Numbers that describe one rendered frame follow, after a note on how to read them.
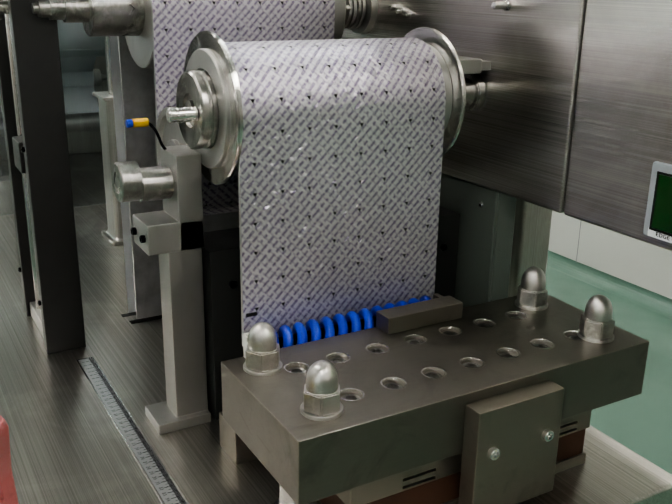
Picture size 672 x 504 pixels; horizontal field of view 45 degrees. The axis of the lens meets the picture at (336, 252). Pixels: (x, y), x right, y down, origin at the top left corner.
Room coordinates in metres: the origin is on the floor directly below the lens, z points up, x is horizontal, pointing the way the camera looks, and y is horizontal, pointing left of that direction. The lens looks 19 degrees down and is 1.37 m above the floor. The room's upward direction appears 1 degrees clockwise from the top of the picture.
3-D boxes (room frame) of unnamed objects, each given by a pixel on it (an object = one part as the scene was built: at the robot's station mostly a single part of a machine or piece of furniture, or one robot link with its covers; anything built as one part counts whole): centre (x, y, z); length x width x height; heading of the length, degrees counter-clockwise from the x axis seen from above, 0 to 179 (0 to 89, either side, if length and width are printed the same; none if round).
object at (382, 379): (0.73, -0.11, 1.00); 0.40 x 0.16 x 0.06; 120
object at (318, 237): (0.81, -0.01, 1.11); 0.23 x 0.01 x 0.18; 120
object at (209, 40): (0.80, 0.12, 1.25); 0.15 x 0.01 x 0.15; 30
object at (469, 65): (0.95, -0.13, 1.28); 0.06 x 0.05 x 0.02; 120
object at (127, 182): (0.79, 0.21, 1.18); 0.04 x 0.02 x 0.04; 30
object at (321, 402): (0.61, 0.01, 1.05); 0.04 x 0.04 x 0.04
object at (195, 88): (0.79, 0.14, 1.25); 0.07 x 0.02 x 0.07; 30
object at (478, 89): (0.95, -0.13, 1.25); 0.07 x 0.04 x 0.04; 120
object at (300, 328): (0.79, -0.02, 1.03); 0.21 x 0.04 x 0.03; 120
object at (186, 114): (0.76, 0.15, 1.25); 0.03 x 0.01 x 0.01; 120
